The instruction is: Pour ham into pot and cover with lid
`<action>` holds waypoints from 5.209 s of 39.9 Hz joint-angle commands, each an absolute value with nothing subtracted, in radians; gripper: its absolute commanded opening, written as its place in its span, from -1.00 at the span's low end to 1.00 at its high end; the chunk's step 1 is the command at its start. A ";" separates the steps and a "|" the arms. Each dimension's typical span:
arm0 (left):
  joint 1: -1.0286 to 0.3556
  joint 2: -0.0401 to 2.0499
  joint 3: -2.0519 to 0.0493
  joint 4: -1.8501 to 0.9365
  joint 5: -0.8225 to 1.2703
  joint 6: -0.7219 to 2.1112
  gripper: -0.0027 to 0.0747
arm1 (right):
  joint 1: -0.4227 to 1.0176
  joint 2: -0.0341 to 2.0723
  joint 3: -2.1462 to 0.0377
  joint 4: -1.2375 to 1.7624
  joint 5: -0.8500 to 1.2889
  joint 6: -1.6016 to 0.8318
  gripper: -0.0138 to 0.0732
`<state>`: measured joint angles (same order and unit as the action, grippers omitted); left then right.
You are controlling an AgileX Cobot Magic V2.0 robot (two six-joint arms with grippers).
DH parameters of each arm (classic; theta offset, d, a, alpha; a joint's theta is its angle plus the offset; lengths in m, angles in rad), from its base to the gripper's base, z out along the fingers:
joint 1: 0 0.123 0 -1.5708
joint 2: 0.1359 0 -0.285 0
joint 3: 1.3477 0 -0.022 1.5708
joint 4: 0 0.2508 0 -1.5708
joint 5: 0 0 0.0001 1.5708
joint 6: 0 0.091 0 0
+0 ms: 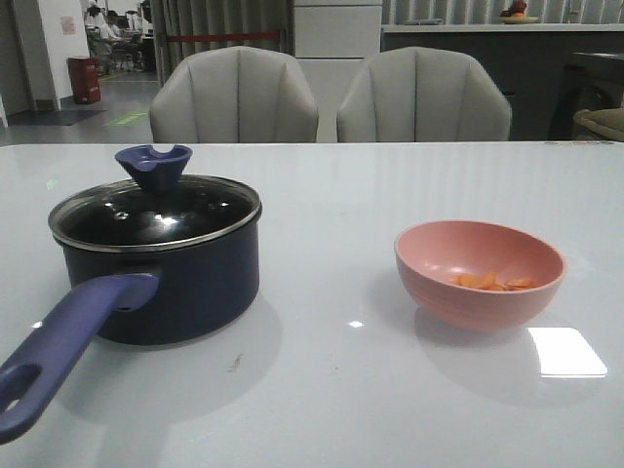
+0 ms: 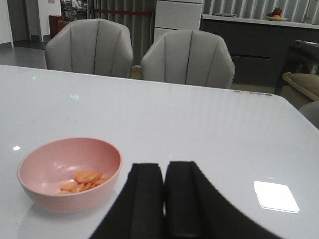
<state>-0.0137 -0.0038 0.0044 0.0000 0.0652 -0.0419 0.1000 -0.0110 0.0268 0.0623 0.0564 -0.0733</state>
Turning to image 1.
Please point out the grey counter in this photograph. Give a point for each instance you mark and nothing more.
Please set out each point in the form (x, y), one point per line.
(533, 65)

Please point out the beige chair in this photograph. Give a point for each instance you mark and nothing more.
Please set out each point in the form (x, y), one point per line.
(235, 95)
(418, 94)

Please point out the right beige chair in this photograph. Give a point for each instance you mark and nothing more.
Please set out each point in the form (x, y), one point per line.
(418, 94)

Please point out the fruit plate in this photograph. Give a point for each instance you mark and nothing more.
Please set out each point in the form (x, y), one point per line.
(516, 13)

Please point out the left beige chair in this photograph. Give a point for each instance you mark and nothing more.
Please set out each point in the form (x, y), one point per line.
(235, 95)

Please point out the dark side table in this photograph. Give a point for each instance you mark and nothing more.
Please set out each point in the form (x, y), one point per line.
(592, 81)

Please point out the olive cushion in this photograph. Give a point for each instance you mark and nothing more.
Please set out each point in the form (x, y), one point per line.
(604, 124)

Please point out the red bin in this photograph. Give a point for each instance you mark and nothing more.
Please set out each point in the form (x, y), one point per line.
(83, 75)

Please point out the glass lid purple knob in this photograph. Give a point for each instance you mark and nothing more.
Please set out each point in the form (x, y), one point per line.
(158, 207)

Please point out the seated person in white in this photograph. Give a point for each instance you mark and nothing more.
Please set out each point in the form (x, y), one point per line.
(125, 43)

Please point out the orange ham slices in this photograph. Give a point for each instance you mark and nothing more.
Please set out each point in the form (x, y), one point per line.
(490, 282)

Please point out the white cabinet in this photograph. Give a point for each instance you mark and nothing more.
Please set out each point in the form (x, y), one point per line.
(330, 39)

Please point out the pink bowl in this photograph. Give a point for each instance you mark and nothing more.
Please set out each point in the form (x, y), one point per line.
(429, 254)

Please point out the dark blue saucepan purple handle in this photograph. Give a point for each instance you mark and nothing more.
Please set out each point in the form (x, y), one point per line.
(135, 298)

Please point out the red barrier tape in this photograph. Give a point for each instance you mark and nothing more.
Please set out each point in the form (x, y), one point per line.
(226, 37)

